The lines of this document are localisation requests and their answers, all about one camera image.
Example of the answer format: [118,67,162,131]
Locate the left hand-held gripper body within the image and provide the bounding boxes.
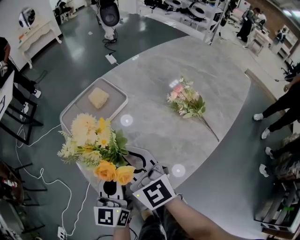
[93,196,131,227]

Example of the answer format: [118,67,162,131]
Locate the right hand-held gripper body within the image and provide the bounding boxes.
[129,163,177,211]

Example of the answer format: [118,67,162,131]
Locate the yellow flowers bunch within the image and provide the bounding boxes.
[57,113,136,186]

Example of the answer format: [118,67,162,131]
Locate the person's left forearm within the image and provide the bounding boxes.
[113,225,132,240]

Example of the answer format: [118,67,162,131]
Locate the person's right forearm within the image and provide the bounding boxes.
[161,198,237,240]

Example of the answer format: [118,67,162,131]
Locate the pink flowers bunch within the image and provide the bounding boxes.
[166,76,220,143]

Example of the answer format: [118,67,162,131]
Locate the person's camouflage trousers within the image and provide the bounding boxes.
[138,207,188,240]

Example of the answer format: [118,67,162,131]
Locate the white power strip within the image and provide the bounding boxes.
[57,225,68,240]
[105,53,119,66]

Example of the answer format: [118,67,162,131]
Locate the cream sponge block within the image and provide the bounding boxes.
[88,87,110,110]

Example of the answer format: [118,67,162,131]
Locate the grey marble table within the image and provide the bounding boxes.
[60,37,253,195]

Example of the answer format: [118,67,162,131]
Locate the white rectangular tray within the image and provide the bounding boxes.
[60,77,129,139]

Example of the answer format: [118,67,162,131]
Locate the red white bottle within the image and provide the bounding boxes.
[1,179,18,188]

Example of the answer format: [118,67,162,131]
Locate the white desk with black legs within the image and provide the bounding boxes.
[0,70,45,146]

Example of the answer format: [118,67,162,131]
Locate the white shelving rack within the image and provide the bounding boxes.
[137,0,230,45]

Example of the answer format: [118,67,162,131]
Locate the black oval backpack pod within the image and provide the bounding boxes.
[99,3,120,29]

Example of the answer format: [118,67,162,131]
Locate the group of black white round devices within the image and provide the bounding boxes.
[143,0,208,23]

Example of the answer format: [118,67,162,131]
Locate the small white desk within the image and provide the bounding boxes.
[247,28,274,57]

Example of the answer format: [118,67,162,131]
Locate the oval mirror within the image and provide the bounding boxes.
[18,7,36,28]

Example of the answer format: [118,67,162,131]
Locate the white cable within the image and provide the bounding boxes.
[39,167,72,229]
[66,182,91,237]
[15,123,62,169]

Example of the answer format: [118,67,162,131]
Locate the metal frame stand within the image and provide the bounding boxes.
[254,180,300,233]

